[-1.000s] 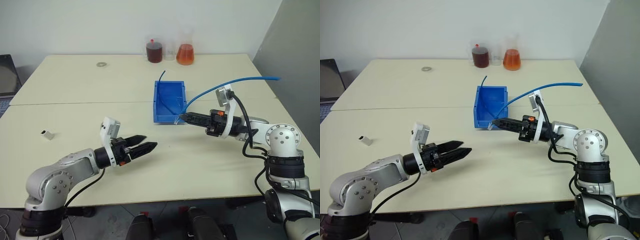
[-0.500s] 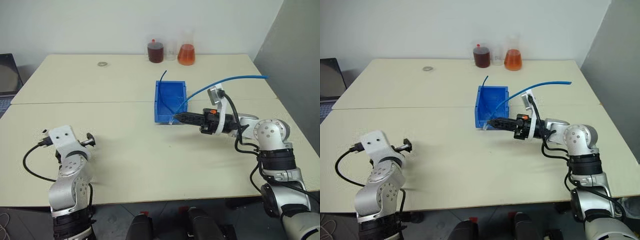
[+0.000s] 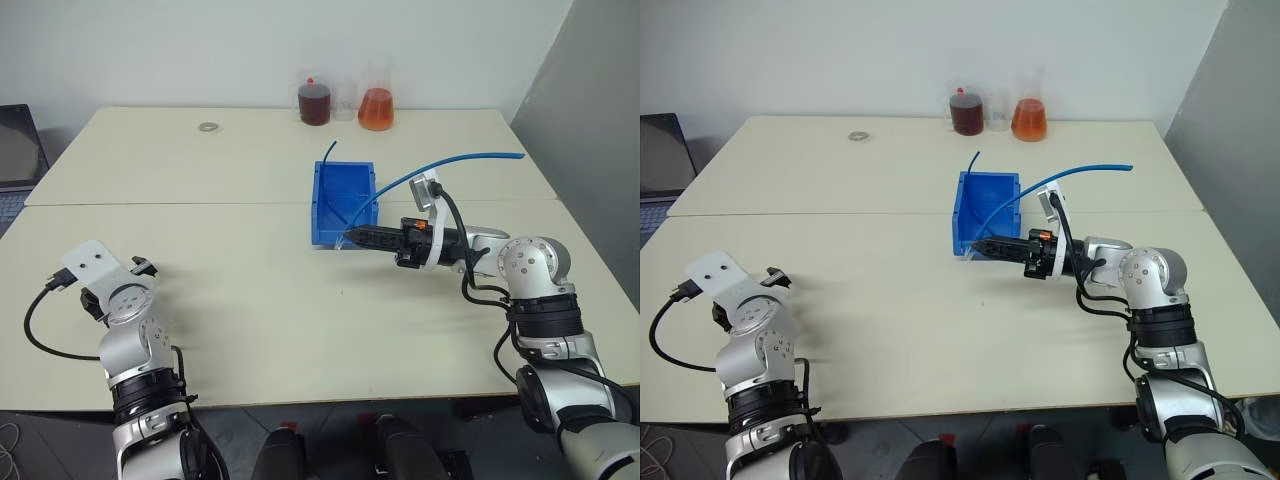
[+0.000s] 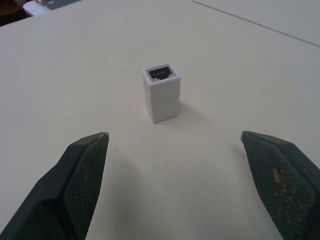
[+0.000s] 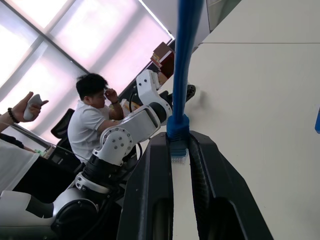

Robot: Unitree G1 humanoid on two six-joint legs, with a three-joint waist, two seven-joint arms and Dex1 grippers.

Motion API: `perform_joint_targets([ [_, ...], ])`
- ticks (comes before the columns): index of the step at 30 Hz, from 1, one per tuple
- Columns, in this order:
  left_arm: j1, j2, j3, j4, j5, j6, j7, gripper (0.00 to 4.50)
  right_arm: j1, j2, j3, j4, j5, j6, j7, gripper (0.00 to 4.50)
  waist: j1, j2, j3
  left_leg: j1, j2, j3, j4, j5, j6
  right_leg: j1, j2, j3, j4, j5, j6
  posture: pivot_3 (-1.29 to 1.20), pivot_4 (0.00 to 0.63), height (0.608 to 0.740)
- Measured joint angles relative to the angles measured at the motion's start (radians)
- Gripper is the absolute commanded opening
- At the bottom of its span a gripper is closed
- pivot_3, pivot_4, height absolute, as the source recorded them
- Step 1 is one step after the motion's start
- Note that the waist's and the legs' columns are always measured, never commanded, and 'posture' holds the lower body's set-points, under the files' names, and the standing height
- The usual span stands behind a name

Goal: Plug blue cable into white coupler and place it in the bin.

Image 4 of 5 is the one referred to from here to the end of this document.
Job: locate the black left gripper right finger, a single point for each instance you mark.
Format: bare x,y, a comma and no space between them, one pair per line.
282,185

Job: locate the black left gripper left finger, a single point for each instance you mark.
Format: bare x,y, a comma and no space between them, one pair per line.
62,190

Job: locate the white ethernet coupler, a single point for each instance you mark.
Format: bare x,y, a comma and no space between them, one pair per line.
163,96

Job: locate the white object at table edge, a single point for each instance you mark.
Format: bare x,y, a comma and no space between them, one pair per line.
37,8

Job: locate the grey background object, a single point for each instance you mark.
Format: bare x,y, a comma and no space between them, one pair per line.
51,3

